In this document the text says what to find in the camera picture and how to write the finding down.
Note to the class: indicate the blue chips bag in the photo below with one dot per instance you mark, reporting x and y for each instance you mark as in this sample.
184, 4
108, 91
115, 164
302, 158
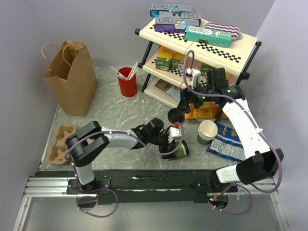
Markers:
226, 144

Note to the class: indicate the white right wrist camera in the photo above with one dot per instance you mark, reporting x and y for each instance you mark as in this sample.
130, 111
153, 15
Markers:
193, 74

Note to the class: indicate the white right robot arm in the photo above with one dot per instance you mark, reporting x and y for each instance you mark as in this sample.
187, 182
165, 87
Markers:
262, 160

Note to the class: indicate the green yellow box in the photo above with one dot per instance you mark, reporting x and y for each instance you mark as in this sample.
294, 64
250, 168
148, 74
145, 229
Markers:
177, 60
164, 58
204, 68

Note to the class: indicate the cream three-tier shelf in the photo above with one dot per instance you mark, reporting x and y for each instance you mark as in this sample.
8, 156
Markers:
235, 60

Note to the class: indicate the purple grey R+Co box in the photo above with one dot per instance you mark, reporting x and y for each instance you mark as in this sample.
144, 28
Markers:
174, 25

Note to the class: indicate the red plastic cup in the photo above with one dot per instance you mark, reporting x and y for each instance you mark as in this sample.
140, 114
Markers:
128, 88

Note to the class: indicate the teal rectangular box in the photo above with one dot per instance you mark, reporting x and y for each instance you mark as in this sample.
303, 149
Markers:
208, 36

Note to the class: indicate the cardboard cup carrier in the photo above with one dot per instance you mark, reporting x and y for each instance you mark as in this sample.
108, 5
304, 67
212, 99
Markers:
57, 151

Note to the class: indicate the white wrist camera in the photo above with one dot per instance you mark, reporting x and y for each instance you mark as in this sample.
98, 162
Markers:
174, 132
193, 74

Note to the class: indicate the magazine on bottom shelf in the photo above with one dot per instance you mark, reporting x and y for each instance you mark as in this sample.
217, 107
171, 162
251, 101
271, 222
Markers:
168, 88

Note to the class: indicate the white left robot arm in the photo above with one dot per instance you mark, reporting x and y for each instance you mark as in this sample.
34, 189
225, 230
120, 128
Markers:
88, 142

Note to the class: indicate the purple wavy pouch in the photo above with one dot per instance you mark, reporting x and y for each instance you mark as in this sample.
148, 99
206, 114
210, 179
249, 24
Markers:
234, 30

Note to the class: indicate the stack of green paper cups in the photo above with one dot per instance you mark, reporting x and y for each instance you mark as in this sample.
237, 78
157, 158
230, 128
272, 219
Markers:
206, 132

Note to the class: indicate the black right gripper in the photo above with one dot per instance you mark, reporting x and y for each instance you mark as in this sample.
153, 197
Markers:
186, 96

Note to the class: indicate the brown paper bag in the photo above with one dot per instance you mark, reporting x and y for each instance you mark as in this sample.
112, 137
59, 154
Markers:
71, 78

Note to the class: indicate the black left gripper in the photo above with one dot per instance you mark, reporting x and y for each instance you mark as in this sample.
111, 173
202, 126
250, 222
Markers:
164, 149

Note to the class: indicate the stack of black lids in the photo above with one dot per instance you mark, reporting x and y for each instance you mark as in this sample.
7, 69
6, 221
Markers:
175, 116

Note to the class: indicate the green yellow box far left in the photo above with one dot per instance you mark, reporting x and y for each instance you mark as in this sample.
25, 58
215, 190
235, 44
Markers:
164, 58

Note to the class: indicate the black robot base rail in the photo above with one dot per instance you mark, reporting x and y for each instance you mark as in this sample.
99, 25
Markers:
143, 186

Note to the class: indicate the top grey R+Co box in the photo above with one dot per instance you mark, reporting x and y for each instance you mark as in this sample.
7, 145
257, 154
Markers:
173, 10

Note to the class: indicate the orange snack bag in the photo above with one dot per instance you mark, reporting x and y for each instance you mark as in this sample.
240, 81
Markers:
208, 110

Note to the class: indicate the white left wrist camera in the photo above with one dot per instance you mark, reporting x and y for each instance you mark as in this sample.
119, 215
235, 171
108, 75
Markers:
174, 132

